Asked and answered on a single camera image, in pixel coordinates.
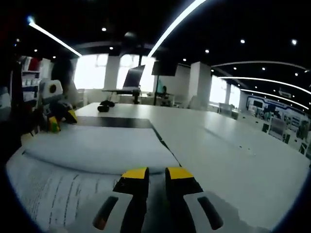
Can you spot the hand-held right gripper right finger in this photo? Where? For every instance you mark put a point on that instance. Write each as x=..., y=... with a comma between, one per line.
x=179, y=194

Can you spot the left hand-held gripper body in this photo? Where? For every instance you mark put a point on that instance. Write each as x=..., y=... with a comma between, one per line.
x=52, y=93

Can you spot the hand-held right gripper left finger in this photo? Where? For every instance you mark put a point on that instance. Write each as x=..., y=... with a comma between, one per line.
x=136, y=194

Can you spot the black round object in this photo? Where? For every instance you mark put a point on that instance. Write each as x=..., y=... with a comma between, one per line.
x=108, y=103
x=103, y=108

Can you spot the straight ceiling light strip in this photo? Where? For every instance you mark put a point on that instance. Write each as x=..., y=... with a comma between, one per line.
x=56, y=38

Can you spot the dark monitor on pole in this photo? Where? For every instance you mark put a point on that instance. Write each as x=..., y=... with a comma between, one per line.
x=165, y=68

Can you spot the grey office chair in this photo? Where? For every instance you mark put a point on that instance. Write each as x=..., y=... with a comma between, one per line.
x=278, y=127

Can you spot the long curved ceiling light strip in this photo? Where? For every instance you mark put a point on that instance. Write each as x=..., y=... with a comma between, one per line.
x=175, y=24

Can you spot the ceiling air conditioner cassette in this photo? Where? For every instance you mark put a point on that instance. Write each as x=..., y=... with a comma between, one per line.
x=285, y=92

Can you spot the blue white wall display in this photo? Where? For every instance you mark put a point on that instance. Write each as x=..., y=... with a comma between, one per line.
x=274, y=109

